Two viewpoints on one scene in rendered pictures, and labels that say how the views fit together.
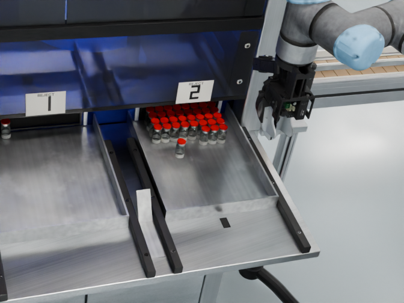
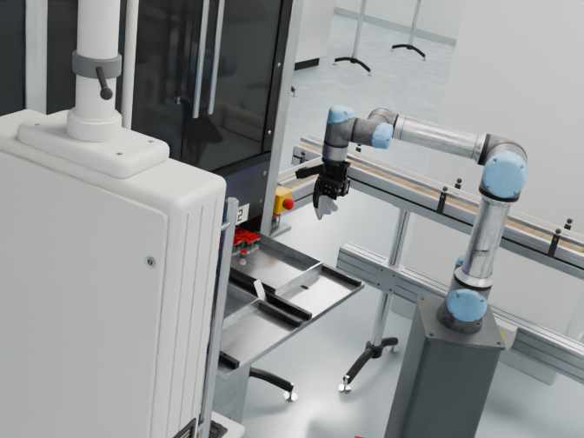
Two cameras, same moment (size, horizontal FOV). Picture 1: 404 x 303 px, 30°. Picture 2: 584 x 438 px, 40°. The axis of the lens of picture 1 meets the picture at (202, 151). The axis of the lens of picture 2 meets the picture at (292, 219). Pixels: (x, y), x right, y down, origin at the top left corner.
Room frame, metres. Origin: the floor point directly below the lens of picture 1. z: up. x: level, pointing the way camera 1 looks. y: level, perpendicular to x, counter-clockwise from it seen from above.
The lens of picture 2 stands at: (-0.62, 1.17, 2.12)
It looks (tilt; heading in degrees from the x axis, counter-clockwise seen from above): 25 degrees down; 327
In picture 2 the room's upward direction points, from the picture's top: 9 degrees clockwise
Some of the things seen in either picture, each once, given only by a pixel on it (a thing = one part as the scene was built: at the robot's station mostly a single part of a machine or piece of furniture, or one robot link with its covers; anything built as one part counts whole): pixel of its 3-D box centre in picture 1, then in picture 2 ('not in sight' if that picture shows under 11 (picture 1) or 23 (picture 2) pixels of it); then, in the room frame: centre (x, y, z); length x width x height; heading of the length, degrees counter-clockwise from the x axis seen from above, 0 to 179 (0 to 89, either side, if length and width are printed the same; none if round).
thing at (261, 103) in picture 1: (268, 103); (319, 194); (1.21, -0.11, 1.17); 0.05 x 0.02 x 0.09; 116
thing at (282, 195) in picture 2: not in sight; (277, 199); (1.54, -0.17, 1.00); 0.08 x 0.07 x 0.07; 25
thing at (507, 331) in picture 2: not in sight; (499, 332); (1.17, -1.05, 0.50); 0.12 x 0.05 x 0.09; 25
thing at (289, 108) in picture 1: (289, 85); (333, 176); (1.19, -0.14, 1.23); 0.09 x 0.08 x 0.12; 26
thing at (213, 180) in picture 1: (199, 157); (256, 259); (1.33, 0.00, 0.90); 0.34 x 0.26 x 0.04; 25
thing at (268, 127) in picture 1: (270, 127); (323, 209); (1.19, -0.13, 1.13); 0.06 x 0.03 x 0.09; 26
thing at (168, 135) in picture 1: (188, 130); (235, 247); (1.40, 0.04, 0.90); 0.18 x 0.02 x 0.05; 115
